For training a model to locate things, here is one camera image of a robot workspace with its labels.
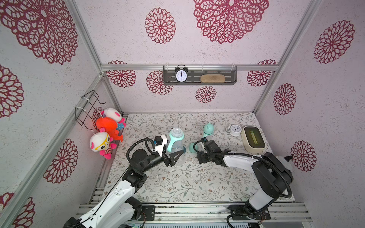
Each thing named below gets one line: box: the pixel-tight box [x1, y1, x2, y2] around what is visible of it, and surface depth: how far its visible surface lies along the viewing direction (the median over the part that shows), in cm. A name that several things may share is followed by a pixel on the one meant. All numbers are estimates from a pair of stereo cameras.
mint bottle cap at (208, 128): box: [203, 122, 215, 135], surface depth 92 cm
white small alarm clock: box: [225, 124, 242, 137], surface depth 108 cm
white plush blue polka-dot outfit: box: [100, 107, 127, 131], surface depth 96 cm
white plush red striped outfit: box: [89, 127, 117, 160], surface depth 83 cm
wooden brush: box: [200, 74, 226, 84], surface depth 92 cm
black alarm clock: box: [174, 64, 189, 84], surface depth 92 cm
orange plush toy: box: [96, 116, 124, 142], surface depth 92 cm
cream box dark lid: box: [240, 125, 267, 156], surface depth 99 cm
